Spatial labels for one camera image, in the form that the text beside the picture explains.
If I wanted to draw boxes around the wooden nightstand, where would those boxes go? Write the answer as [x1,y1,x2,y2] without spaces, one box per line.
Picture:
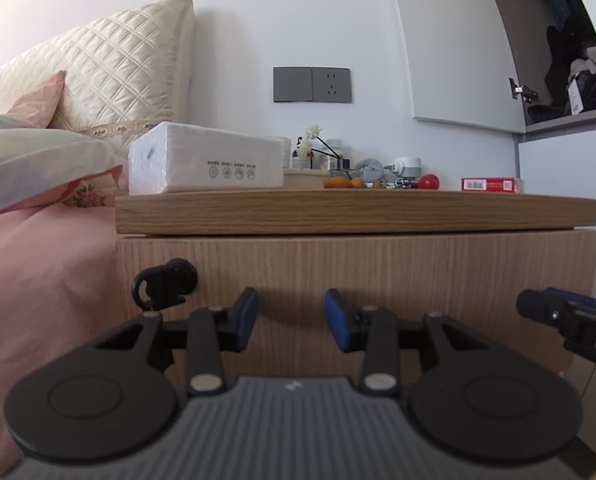
[114,187,596,386]

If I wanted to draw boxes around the small white-capped bottle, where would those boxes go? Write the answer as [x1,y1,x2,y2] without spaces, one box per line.
[320,138,345,171]

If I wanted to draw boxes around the pink duvet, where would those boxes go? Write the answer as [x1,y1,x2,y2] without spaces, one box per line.
[0,195,144,476]

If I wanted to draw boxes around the grey alarm clock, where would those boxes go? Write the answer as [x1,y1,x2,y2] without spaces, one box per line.
[355,158,387,184]

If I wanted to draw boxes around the cream quilted headboard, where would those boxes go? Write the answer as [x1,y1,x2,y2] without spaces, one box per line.
[0,0,195,137]

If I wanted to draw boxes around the wooden drawer with lock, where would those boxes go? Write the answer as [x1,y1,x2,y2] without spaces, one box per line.
[117,229,596,386]

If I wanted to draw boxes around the black drawer lock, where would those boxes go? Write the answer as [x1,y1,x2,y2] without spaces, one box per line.
[145,258,199,306]

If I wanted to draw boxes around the grey wall switch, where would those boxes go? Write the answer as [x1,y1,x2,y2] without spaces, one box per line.
[272,65,313,104]

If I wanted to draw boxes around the white plug adapter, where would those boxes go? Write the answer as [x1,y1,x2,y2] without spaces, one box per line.
[387,156,423,182]

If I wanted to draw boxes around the grey wall socket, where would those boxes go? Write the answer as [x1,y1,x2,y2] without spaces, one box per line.
[311,66,352,105]

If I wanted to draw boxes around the red cigarette box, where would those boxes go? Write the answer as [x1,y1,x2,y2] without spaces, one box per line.
[460,177,525,194]

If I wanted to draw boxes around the small white flowers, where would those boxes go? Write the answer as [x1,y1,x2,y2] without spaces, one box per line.
[297,124,339,161]

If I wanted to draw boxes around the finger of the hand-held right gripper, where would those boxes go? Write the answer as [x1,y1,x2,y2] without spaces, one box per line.
[516,288,569,332]
[542,286,596,311]

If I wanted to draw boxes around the pastel pillow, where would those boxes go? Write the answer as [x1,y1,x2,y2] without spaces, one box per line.
[0,114,130,214]

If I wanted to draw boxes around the pink striped pillow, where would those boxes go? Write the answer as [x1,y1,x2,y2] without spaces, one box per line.
[5,70,68,131]

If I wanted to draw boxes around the white cabinet door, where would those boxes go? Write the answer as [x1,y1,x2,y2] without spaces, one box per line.
[514,124,596,306]

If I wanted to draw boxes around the white wardrobe door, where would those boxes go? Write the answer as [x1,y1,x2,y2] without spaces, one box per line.
[387,0,527,136]

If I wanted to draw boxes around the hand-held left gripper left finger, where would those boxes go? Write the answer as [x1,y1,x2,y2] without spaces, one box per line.
[94,287,259,395]

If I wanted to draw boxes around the metal door hinge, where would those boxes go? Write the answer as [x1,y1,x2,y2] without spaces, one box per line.
[508,77,539,103]

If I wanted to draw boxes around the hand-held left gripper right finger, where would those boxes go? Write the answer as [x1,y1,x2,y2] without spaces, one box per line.
[324,288,501,395]

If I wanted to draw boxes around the white tissue pack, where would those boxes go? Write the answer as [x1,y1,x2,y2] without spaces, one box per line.
[128,121,285,196]

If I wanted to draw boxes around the dark clothes in wardrobe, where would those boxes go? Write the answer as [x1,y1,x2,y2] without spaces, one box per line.
[525,0,596,123]

